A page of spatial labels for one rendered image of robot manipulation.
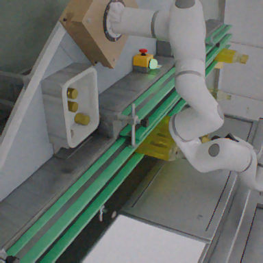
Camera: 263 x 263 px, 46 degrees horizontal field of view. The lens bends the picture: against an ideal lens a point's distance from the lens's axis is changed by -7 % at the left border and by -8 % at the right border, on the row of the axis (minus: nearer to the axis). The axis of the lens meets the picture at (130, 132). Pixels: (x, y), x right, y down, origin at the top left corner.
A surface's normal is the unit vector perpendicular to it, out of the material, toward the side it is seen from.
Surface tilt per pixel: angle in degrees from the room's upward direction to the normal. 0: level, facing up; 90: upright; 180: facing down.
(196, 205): 90
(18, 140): 0
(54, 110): 90
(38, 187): 90
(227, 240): 90
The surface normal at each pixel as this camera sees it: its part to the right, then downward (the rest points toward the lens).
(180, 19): -0.40, -0.40
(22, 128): 0.89, 0.24
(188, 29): -0.15, -0.37
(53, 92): -0.46, 0.47
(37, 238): -0.01, -0.85
